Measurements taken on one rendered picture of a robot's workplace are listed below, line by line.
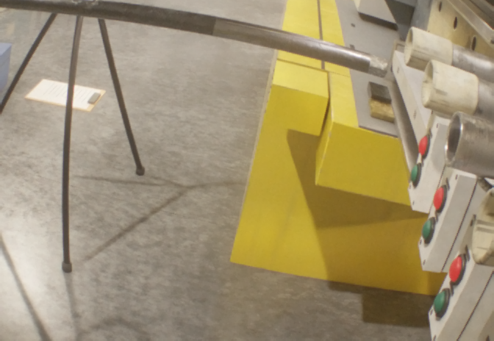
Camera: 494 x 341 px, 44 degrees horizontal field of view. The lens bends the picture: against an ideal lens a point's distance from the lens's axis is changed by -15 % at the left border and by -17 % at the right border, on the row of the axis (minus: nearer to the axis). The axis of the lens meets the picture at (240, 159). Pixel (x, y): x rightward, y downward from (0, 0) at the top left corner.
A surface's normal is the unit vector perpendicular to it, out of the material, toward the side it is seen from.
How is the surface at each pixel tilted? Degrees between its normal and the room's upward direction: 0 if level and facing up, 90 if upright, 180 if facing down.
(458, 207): 90
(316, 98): 90
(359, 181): 90
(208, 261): 0
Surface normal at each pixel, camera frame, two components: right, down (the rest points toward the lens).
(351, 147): -0.11, 0.43
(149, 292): 0.20, -0.88
